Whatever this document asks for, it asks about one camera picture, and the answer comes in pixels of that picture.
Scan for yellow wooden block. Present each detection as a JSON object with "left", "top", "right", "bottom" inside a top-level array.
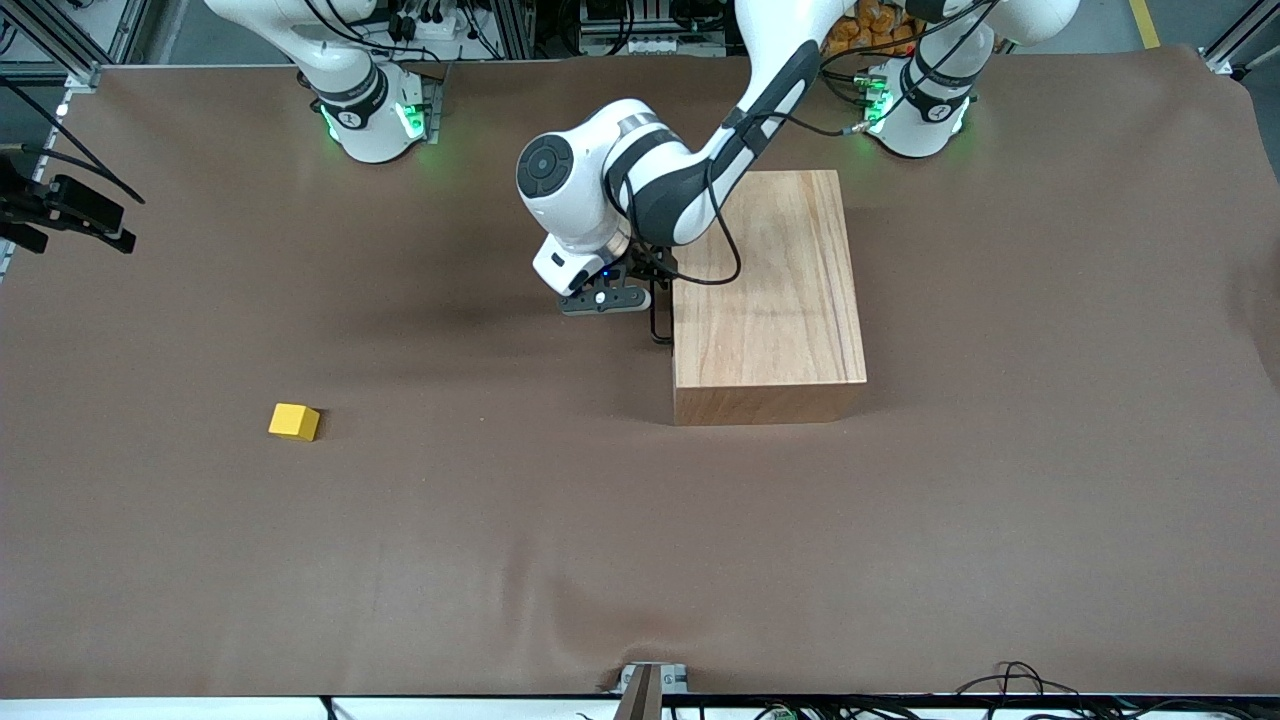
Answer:
[{"left": 268, "top": 403, "right": 322, "bottom": 443}]

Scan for light wooden cabinet box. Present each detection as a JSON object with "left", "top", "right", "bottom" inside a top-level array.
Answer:
[{"left": 668, "top": 170, "right": 868, "bottom": 427}]

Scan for metal equipment rack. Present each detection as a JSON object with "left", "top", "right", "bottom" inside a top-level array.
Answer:
[{"left": 530, "top": 0, "right": 746, "bottom": 58}]

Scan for brown table cover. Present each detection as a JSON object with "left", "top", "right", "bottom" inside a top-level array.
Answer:
[{"left": 0, "top": 45, "right": 1280, "bottom": 698}]

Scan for orange packed bags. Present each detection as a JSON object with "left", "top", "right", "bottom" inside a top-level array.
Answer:
[{"left": 820, "top": 0, "right": 921, "bottom": 56}]

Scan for power strip with plugs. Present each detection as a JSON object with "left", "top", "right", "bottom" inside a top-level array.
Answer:
[{"left": 385, "top": 0, "right": 501, "bottom": 46}]

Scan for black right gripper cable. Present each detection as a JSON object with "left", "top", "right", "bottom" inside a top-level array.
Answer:
[{"left": 0, "top": 78, "right": 146, "bottom": 204}]

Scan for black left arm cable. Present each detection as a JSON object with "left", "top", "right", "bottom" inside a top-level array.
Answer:
[{"left": 640, "top": 110, "right": 866, "bottom": 288}]

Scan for aluminium frame corner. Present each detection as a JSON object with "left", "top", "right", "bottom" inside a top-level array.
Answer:
[
  {"left": 0, "top": 0, "right": 111, "bottom": 186},
  {"left": 1205, "top": 0, "right": 1280, "bottom": 76}
]

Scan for metal table edge bracket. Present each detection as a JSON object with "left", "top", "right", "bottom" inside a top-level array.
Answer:
[{"left": 620, "top": 662, "right": 689, "bottom": 720}]

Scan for black cable bundle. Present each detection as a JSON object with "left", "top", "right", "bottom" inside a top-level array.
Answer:
[{"left": 955, "top": 660, "right": 1280, "bottom": 720}]

